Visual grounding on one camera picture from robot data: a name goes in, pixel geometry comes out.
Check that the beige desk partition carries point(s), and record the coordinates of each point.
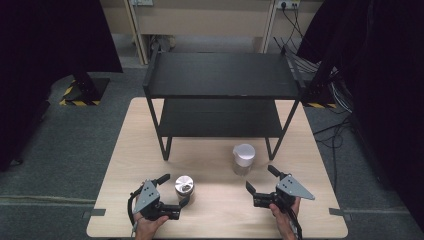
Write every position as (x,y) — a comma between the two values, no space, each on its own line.
(203,20)

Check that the black two-tier metal shelf rack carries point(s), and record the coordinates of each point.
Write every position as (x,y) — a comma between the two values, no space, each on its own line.
(220,75)

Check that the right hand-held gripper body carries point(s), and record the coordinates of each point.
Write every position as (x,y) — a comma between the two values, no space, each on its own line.
(290,188)

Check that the person's right hand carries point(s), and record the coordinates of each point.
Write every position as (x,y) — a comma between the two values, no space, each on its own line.
(285,221)

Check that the glass jar white lid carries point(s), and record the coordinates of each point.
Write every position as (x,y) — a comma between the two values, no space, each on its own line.
(244,155)

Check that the black stand base striped tape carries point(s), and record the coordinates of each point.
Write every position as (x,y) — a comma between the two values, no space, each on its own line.
(318,98)
(85,90)

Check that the glass spice jar silver lid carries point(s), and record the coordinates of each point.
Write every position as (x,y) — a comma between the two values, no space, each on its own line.
(184,186)

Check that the grey floor tape strip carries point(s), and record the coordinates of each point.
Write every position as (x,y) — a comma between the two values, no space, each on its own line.
(95,212)
(340,213)

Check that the black curtain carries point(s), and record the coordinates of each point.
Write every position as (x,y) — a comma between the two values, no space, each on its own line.
(383,83)
(50,50)

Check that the white wall power outlet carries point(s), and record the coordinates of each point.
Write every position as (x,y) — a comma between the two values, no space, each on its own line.
(142,2)
(288,3)

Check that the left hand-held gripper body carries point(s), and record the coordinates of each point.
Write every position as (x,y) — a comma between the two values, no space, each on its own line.
(148,196)

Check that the person's left hand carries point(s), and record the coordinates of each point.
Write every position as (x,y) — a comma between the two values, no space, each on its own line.
(146,228)

